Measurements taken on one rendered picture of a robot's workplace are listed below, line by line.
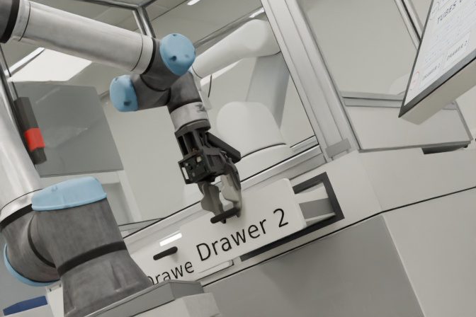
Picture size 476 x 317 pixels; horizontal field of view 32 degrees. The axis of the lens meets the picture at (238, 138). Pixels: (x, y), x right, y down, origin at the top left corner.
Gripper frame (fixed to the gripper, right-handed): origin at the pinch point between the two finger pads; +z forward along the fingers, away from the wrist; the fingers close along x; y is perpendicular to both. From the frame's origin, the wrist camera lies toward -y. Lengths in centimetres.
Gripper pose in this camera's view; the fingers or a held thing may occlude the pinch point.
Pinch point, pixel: (231, 214)
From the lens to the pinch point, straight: 173.6
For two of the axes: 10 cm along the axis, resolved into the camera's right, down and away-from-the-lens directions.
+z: 3.5, 9.2, -1.9
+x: 7.8, -4.0, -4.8
